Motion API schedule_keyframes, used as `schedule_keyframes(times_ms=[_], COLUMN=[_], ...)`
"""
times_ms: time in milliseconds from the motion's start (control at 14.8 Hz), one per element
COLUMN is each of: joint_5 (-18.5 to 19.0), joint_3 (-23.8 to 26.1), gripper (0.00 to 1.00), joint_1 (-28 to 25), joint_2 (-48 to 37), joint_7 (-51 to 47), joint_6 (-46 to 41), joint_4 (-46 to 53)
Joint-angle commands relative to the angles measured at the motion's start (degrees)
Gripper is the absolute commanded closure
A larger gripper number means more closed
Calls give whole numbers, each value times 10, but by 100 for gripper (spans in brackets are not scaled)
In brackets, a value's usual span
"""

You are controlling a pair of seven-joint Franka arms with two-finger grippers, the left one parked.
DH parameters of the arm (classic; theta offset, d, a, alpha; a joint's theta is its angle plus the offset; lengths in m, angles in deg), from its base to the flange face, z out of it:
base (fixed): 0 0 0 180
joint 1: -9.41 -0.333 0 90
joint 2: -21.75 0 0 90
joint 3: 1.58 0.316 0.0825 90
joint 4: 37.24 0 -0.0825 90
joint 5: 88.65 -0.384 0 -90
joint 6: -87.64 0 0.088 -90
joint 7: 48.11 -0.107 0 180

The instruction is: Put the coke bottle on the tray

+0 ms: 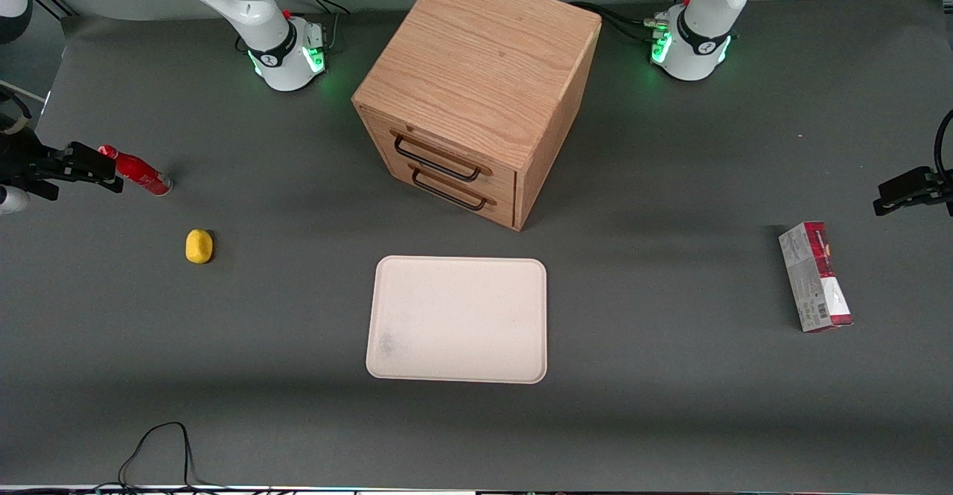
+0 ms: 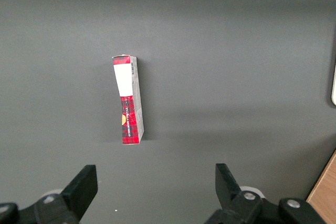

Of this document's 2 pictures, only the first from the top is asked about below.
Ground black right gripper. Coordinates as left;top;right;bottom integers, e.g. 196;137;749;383
0;86;124;214

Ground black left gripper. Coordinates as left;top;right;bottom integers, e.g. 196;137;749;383
873;166;953;217

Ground red coke bottle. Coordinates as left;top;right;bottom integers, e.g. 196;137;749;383
99;144;173;197

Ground beige rectangular tray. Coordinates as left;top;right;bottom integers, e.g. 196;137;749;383
366;255;548;385

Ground red and grey carton box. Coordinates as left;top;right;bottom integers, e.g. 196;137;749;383
778;220;854;333

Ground yellow lemon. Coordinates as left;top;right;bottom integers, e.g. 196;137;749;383
185;229;214;265

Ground grey table mat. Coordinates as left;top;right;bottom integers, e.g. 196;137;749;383
0;0;953;490

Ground wooden drawer front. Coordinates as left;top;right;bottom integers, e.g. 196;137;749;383
363;108;517;202
370;145;517;229

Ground wooden drawer cabinet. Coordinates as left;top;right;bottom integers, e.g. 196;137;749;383
351;0;602;232

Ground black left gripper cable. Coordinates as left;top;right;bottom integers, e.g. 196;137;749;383
934;108;953;183

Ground thin black looped cable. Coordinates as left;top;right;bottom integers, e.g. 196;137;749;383
118;421;224;493

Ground black left arm base cables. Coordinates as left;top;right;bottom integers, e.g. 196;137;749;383
570;1;671;43

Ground black metal drawer handle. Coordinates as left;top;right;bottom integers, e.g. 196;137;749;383
392;132;483;183
411;167;489;211

